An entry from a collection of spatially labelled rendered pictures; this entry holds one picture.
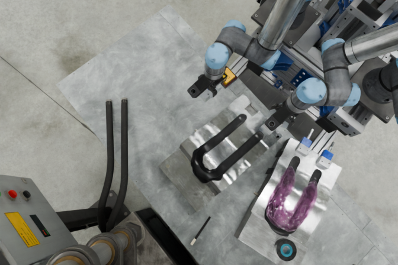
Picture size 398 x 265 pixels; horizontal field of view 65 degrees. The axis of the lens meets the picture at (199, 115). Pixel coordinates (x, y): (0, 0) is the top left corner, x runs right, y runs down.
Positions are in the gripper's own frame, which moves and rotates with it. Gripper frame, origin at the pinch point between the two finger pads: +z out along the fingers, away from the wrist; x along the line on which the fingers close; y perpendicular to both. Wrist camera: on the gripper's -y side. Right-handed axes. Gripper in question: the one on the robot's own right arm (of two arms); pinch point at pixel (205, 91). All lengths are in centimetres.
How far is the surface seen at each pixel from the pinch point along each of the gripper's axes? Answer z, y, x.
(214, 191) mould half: 8.5, -24.3, -34.2
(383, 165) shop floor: 95, 88, -105
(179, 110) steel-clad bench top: 15.0, -11.9, 4.4
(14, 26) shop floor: 95, -53, 158
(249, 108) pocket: 8.8, 12.5, -17.0
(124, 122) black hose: 9.1, -35.2, 14.7
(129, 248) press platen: -9, -61, -29
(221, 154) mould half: 3.9, -12.3, -24.3
